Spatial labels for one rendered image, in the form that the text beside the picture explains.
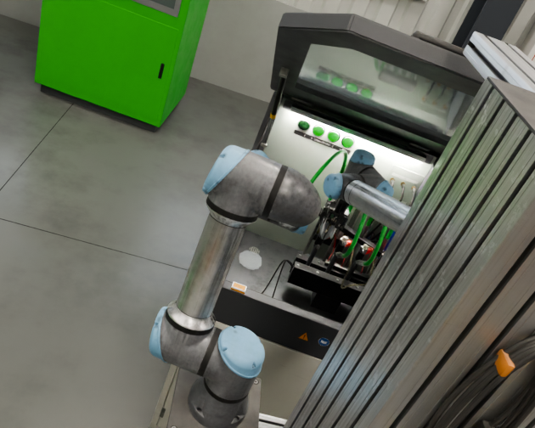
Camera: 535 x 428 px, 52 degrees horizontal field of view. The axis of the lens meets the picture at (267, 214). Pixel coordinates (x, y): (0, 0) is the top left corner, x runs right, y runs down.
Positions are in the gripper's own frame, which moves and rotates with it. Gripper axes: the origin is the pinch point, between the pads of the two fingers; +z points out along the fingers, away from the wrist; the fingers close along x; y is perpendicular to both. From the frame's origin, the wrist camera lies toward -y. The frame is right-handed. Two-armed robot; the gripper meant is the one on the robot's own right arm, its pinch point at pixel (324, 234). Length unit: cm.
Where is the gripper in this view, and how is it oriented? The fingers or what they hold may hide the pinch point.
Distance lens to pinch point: 195.0
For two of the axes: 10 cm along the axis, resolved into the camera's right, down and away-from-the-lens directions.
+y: -1.6, 5.1, -8.4
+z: -3.2, 7.8, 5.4
